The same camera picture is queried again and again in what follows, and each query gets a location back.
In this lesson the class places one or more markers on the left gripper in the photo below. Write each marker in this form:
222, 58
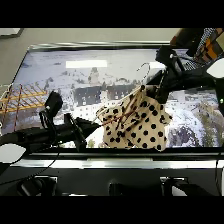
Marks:
78, 128

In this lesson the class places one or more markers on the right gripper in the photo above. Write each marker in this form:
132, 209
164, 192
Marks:
165, 83

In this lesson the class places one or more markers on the brown clothes hanger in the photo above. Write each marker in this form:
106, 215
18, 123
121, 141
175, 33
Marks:
20, 108
23, 96
133, 103

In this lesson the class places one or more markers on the cream black-dotted shirt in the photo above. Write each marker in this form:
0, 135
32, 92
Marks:
146, 126

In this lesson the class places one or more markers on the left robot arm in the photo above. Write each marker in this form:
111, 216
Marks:
33, 136

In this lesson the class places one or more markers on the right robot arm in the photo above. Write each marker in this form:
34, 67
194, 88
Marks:
196, 75

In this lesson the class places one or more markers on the heap of clothes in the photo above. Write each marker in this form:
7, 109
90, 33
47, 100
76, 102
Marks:
206, 41

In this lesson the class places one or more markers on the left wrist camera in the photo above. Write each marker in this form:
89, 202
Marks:
53, 102

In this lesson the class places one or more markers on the silver frame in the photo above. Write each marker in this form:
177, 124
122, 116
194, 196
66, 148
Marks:
133, 163

